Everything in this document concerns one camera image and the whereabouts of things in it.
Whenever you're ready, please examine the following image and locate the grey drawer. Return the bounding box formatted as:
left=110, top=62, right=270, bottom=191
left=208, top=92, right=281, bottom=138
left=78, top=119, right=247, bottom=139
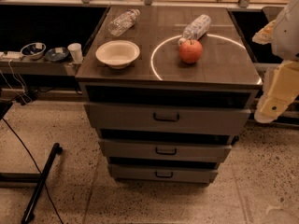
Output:
left=99, top=139, right=232, bottom=163
left=84, top=103, right=250, bottom=135
left=107, top=164, right=218, bottom=184

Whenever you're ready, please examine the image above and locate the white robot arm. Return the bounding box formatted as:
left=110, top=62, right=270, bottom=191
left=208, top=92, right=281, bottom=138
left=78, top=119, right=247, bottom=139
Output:
left=252, top=0, right=299, bottom=123

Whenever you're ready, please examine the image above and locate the grey drawer cabinet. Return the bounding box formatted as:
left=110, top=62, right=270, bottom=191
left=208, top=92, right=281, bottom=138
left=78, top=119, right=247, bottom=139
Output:
left=76, top=6, right=262, bottom=171

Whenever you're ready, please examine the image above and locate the red apple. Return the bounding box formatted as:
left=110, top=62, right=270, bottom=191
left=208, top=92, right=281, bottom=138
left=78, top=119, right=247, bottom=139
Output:
left=179, top=39, right=203, bottom=63

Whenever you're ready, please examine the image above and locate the clear plastic bottle left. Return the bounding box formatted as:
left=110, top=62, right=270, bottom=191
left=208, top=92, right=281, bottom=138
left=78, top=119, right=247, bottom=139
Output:
left=108, top=8, right=140, bottom=36

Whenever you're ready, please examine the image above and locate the clear plastic bottle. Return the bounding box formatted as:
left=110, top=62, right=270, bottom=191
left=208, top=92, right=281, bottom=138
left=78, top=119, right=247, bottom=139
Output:
left=108, top=8, right=140, bottom=36
left=178, top=14, right=211, bottom=45

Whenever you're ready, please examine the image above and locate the clear plastic bottle right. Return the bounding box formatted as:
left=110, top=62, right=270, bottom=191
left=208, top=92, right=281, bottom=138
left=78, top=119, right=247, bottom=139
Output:
left=178, top=14, right=211, bottom=45

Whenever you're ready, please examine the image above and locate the white paper cup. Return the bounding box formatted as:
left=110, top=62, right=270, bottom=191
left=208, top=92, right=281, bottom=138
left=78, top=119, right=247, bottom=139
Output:
left=67, top=43, right=83, bottom=63

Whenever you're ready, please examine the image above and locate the dark blue bowl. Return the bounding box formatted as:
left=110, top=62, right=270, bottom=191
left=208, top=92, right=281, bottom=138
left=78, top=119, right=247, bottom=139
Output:
left=45, top=47, right=69, bottom=62

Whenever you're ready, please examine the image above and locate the white patterned bowl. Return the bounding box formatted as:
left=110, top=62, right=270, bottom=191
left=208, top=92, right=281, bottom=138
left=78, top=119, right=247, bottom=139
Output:
left=21, top=42, right=46, bottom=60

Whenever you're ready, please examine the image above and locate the grey side shelf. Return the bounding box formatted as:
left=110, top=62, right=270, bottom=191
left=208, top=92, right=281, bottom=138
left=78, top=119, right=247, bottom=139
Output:
left=0, top=59, right=81, bottom=76

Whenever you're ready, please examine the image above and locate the white power strip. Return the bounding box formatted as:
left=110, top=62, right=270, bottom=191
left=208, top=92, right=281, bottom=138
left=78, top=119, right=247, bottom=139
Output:
left=0, top=51, right=22, bottom=60

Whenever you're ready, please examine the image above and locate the black stand leg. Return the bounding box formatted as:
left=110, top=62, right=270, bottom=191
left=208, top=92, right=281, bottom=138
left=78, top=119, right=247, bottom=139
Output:
left=21, top=143, right=63, bottom=224

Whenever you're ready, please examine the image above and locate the black floor cable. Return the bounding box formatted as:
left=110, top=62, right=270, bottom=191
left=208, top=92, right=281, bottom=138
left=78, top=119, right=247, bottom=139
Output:
left=1, top=117, right=64, bottom=224

